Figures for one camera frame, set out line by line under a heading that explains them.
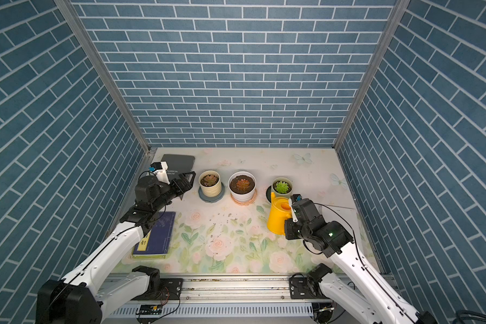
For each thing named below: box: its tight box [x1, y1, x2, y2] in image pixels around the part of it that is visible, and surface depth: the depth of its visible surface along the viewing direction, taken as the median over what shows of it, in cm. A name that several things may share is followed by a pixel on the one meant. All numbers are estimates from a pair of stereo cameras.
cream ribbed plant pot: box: [198, 170, 223, 198], surface depth 98 cm
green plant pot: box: [271, 176, 293, 199], surface depth 95 cm
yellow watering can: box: [267, 191, 293, 236], surface depth 77 cm
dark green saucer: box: [265, 184, 272, 204], surface depth 101 cm
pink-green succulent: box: [202, 174, 219, 187], surface depth 98 cm
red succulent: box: [236, 178, 250, 192], surface depth 93 cm
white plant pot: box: [228, 170, 258, 203], surface depth 95 cm
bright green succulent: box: [274, 180, 289, 194], surface depth 95 cm
